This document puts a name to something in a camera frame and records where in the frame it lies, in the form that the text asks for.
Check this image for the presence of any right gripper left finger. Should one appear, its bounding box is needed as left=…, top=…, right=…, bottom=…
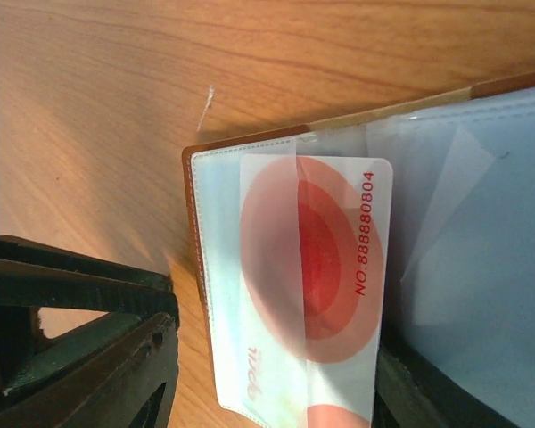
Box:
left=0, top=313, right=178, bottom=427

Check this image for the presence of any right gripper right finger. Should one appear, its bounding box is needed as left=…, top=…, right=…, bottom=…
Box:
left=376, top=342, right=513, bottom=427

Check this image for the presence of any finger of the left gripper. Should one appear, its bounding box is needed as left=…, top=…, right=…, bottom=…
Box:
left=0, top=235, right=178, bottom=330

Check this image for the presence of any brown leather card holder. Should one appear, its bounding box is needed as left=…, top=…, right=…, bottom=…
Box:
left=182, top=72, right=535, bottom=427

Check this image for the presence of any red white card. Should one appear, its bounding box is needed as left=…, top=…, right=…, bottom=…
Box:
left=239, top=154, right=392, bottom=427

